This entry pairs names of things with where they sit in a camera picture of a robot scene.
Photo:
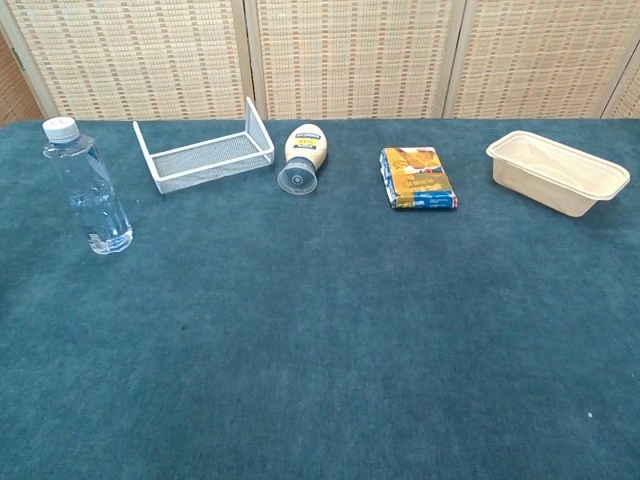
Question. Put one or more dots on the transparent water bottle white cap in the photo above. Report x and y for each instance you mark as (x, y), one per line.
(90, 190)

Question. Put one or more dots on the mayonnaise squeeze bottle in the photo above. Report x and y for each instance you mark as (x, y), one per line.
(305, 145)

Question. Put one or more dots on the blue felt table cloth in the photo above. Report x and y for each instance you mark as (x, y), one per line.
(320, 325)

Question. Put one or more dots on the yellow blue snack package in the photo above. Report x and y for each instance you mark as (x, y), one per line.
(417, 180)

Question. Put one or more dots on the beige woven screen panel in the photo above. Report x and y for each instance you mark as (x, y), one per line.
(540, 60)
(631, 100)
(350, 60)
(140, 60)

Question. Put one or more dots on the beige plastic food container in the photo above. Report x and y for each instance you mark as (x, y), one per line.
(550, 185)

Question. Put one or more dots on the brown woven screen panel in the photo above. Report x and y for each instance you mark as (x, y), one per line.
(12, 95)

